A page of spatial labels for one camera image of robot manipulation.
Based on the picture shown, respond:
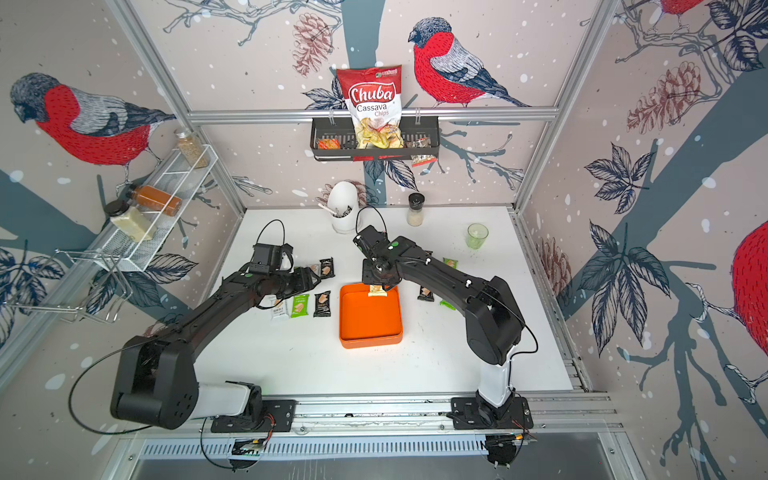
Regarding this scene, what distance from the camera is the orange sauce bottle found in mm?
727

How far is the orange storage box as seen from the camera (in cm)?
85

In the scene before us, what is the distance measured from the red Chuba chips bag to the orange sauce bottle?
0.52m

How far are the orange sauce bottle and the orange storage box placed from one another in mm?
511
